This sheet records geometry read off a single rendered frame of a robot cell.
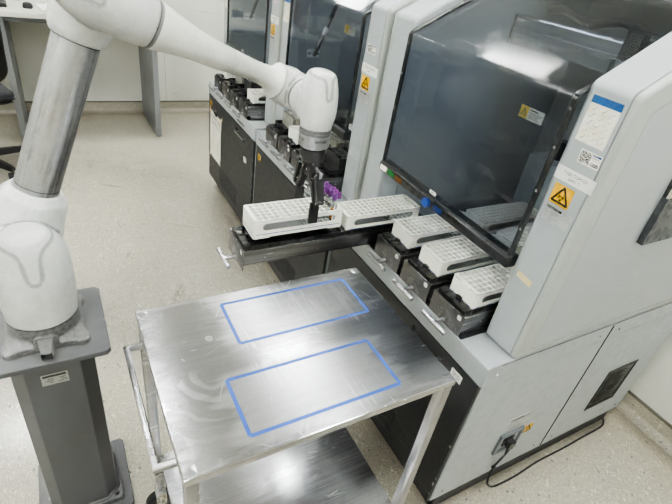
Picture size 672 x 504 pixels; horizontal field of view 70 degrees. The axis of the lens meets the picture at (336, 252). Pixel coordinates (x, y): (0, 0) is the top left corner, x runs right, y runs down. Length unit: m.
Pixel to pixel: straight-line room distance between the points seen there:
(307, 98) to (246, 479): 1.08
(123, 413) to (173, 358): 1.00
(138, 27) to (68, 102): 0.28
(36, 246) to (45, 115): 0.30
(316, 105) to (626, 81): 0.70
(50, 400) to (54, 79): 0.77
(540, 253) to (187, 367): 0.84
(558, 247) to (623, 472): 1.36
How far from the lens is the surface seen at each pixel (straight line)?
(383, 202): 1.67
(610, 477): 2.34
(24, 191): 1.36
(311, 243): 1.49
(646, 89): 1.12
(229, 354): 1.08
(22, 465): 2.02
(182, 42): 1.14
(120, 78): 4.87
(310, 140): 1.36
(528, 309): 1.30
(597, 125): 1.14
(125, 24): 1.09
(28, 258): 1.20
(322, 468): 1.57
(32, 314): 1.26
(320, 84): 1.32
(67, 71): 1.26
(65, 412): 1.48
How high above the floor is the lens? 1.60
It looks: 33 degrees down
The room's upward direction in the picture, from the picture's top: 10 degrees clockwise
